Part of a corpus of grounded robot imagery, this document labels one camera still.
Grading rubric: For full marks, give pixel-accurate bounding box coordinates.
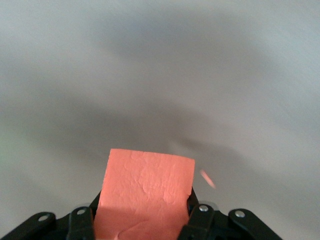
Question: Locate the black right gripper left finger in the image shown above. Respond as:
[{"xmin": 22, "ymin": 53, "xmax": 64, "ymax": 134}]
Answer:
[{"xmin": 65, "ymin": 190, "xmax": 102, "ymax": 240}]

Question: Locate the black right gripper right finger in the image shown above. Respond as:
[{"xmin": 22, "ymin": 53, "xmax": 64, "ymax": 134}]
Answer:
[{"xmin": 178, "ymin": 186, "xmax": 216, "ymax": 240}]

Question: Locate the orange foam cube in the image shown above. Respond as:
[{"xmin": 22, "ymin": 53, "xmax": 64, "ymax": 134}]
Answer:
[{"xmin": 93, "ymin": 148, "xmax": 196, "ymax": 240}]

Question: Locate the tiny orange foam crumb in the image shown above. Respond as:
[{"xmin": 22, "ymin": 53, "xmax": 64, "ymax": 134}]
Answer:
[{"xmin": 199, "ymin": 169, "xmax": 217, "ymax": 189}]

